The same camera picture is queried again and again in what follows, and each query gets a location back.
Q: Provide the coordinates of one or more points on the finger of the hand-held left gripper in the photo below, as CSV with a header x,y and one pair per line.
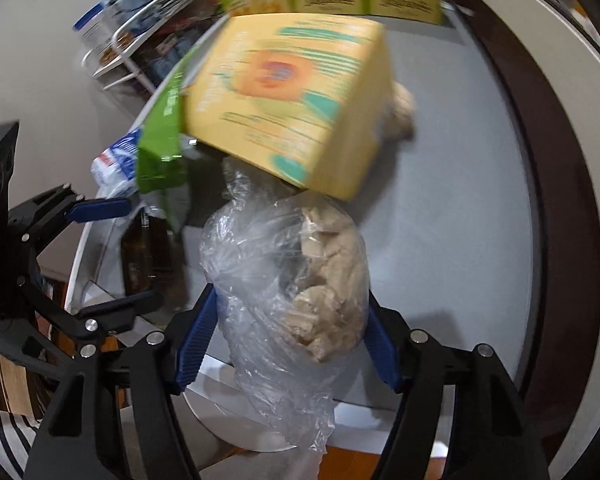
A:
x,y
115,312
102,209

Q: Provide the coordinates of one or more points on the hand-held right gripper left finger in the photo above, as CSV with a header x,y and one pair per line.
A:
x,y
196,340

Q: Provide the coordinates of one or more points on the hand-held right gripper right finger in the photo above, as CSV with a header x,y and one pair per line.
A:
x,y
381,350

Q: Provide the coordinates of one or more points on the blue and white packet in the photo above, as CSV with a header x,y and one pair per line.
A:
x,y
115,160

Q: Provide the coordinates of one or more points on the green snack bag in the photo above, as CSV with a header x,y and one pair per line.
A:
x,y
162,150

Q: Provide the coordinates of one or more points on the clear plastic bag with crumbs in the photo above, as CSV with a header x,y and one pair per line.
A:
x,y
280,270

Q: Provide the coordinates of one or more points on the yellow cardboard box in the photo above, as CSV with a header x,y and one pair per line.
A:
x,y
290,95

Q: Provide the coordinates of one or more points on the beige cloth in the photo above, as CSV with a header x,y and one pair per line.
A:
x,y
402,110

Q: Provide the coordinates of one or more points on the brown bottle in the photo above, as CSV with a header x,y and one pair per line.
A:
x,y
145,260

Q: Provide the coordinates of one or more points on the striped clothing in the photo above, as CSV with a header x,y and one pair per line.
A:
x,y
5,440

